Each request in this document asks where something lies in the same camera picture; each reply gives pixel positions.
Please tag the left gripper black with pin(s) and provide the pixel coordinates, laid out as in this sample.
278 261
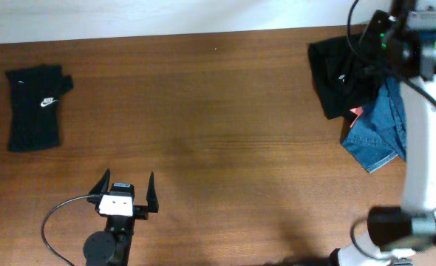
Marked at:
140 210

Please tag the black t-shirt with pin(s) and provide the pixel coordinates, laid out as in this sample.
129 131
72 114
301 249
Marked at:
342 80

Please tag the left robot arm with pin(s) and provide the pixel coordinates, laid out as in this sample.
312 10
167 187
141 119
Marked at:
111 246

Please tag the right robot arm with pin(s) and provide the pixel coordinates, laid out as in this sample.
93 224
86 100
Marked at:
407 38

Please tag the black Nike sock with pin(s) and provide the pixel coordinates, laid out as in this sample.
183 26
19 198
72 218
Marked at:
35 94

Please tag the pink paper tag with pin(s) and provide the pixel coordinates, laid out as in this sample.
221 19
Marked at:
357 112

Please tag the blue denim jeans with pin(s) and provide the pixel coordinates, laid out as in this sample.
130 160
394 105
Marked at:
378 135

